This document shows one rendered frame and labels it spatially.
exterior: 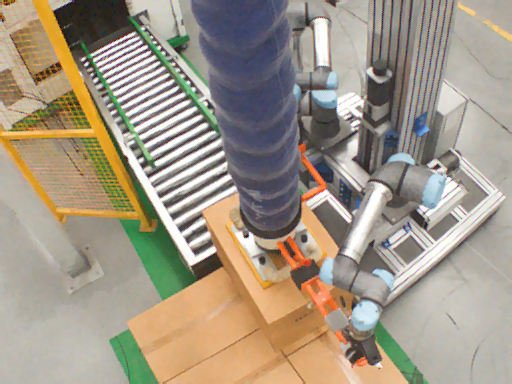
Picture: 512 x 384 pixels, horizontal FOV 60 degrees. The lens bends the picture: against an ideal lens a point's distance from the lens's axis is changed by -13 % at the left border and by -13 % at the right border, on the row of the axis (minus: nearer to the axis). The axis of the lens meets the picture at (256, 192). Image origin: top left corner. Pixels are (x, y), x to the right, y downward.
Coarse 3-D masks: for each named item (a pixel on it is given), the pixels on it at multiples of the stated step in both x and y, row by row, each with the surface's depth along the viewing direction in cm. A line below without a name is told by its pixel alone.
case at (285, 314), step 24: (216, 216) 213; (312, 216) 208; (216, 240) 216; (240, 264) 199; (240, 288) 218; (288, 288) 190; (312, 288) 189; (336, 288) 190; (264, 312) 186; (288, 312) 185; (312, 312) 197; (288, 336) 206
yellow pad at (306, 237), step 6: (300, 234) 201; (306, 234) 200; (312, 234) 201; (300, 240) 199; (306, 240) 197; (312, 240) 199; (318, 240) 199; (300, 246) 198; (306, 252) 196; (324, 252) 196
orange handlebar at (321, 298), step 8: (304, 160) 207; (312, 168) 204; (312, 176) 204; (320, 184) 200; (312, 192) 198; (320, 192) 199; (304, 200) 197; (288, 240) 187; (280, 248) 186; (296, 248) 184; (288, 256) 183; (296, 264) 181; (320, 288) 174; (312, 296) 172; (320, 296) 172; (328, 296) 172; (320, 304) 170; (328, 312) 169
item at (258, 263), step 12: (240, 216) 209; (228, 228) 207; (240, 228) 205; (240, 240) 202; (264, 252) 198; (252, 264) 196; (264, 264) 195; (276, 264) 195; (264, 276) 192; (264, 288) 190
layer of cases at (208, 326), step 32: (192, 288) 252; (224, 288) 251; (160, 320) 243; (192, 320) 242; (224, 320) 240; (160, 352) 233; (192, 352) 232; (224, 352) 231; (256, 352) 229; (288, 352) 227; (320, 352) 225; (384, 352) 221
